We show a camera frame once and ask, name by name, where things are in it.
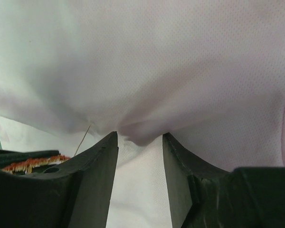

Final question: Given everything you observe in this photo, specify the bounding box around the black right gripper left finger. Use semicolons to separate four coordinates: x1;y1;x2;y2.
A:
0;132;118;228

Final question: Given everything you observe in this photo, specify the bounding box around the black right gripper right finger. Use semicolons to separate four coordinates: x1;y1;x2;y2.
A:
162;133;285;228

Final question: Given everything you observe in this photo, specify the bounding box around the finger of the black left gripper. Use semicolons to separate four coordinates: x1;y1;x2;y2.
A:
0;150;60;169

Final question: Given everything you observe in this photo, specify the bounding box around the pink t-shirt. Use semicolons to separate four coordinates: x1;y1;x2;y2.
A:
0;0;285;228

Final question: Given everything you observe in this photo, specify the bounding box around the red maple leaf brooch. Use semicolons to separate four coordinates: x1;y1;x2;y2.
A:
1;154;70;175

